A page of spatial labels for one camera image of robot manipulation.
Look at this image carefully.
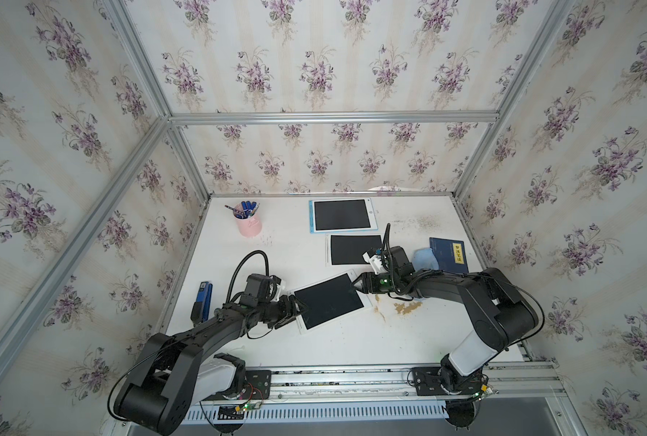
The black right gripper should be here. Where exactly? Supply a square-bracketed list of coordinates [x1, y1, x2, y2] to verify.
[348, 273, 399, 296]

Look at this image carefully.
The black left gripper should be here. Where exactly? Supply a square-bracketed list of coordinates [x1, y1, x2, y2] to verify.
[255, 296, 310, 330]

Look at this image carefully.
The white framed tablet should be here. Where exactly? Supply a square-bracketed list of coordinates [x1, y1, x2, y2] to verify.
[293, 270, 372, 334]
[326, 234, 383, 266]

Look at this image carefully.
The light blue microfiber cloth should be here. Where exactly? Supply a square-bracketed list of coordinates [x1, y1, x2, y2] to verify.
[412, 248, 439, 271]

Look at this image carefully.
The blue framed drawing tablet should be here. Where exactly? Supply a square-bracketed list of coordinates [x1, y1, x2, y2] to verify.
[309, 198, 378, 234]

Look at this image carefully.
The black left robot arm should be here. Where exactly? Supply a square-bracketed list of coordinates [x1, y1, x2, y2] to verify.
[107, 295, 308, 435]

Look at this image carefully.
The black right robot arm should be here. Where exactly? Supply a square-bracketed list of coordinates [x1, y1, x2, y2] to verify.
[353, 268, 544, 397]

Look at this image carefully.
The dark blue book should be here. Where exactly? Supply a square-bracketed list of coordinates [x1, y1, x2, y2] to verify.
[429, 237, 469, 274]

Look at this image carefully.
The pink pen cup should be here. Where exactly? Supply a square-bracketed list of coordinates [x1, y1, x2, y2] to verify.
[234, 211, 262, 238]

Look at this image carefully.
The small green circuit board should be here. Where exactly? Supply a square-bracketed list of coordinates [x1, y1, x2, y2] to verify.
[216, 401, 264, 421]

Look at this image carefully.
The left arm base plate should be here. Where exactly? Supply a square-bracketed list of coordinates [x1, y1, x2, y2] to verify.
[207, 370, 273, 403]

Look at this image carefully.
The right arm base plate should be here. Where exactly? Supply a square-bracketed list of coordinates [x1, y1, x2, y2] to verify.
[407, 367, 489, 396]

